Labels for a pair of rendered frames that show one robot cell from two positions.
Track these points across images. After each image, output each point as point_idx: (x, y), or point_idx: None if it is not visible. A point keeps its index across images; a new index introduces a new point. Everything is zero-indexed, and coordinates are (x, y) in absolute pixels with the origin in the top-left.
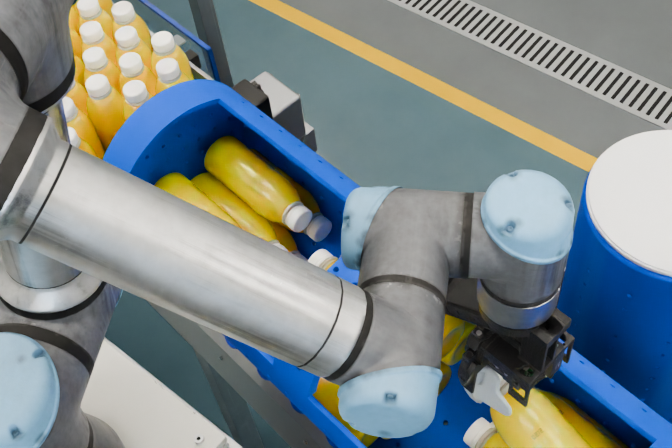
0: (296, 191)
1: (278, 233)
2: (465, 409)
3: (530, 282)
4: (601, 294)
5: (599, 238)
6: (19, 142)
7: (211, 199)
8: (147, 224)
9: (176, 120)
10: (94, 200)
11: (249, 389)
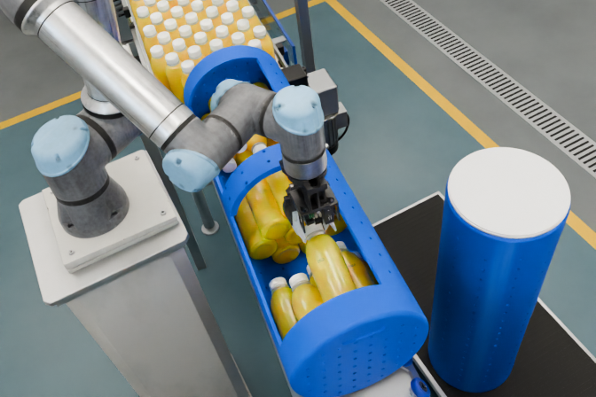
0: None
1: (271, 143)
2: None
3: (292, 145)
4: (447, 236)
5: (447, 197)
6: None
7: None
8: (89, 42)
9: (228, 62)
10: (68, 24)
11: None
